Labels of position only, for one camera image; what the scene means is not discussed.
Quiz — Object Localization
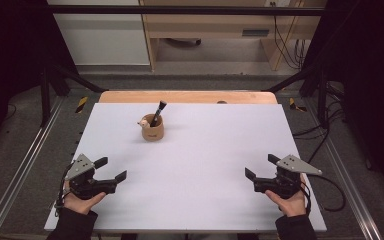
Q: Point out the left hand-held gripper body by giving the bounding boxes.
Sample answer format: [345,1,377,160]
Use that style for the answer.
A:
[64,153,118,200]

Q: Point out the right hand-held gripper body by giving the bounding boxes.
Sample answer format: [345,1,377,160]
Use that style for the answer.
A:
[253,154,323,200]

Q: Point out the wooden pen holder cup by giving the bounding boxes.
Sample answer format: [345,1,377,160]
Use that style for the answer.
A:
[137,113,165,142]

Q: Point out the thick black makeup brush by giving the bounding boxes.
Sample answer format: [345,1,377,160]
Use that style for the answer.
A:
[149,100,168,128]

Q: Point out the person's left hand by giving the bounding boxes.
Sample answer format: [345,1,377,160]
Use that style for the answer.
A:
[61,179,108,216]

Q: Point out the person's right hand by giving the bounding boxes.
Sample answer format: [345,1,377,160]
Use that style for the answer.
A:
[264,173,309,218]

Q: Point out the yellow clamp right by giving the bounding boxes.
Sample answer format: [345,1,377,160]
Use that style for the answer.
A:
[288,97,308,113]

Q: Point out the yellow clamp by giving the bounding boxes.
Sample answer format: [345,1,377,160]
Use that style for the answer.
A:
[75,96,89,114]
[288,97,308,113]

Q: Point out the yellow clamp left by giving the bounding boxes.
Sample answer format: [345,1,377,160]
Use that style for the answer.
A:
[75,96,89,114]

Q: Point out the white table board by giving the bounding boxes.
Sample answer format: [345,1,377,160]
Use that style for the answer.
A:
[43,102,328,233]

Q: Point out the wooden table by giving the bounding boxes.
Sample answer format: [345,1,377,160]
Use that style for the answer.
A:
[99,90,278,105]

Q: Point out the white cabinet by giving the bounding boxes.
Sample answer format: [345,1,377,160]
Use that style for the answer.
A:
[46,0,151,66]

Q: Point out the black curtain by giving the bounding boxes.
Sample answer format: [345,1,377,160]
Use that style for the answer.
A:
[0,0,78,161]
[303,0,384,194]

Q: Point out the light wooden desk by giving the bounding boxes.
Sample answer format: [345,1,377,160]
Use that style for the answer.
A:
[139,0,328,72]

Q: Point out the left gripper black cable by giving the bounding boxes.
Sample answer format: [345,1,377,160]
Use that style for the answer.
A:
[54,163,74,209]

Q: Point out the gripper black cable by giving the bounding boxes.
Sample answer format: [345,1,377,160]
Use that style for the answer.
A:
[299,173,347,214]
[54,163,74,209]

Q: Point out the black floor cables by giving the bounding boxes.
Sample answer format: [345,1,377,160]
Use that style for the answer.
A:
[293,83,348,163]

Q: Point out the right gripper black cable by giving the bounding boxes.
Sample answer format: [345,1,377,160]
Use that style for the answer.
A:
[299,173,347,214]

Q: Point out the aluminium rail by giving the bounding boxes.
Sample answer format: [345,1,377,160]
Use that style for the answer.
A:
[0,96,66,240]
[304,98,384,240]

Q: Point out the black metal frame strut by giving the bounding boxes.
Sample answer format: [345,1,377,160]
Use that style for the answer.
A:
[263,66,331,129]
[39,64,109,128]

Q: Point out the hanging black cables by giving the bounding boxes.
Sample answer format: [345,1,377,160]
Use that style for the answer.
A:
[271,1,307,71]

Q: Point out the black horizontal frame bar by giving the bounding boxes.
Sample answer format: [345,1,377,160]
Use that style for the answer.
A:
[48,4,326,17]

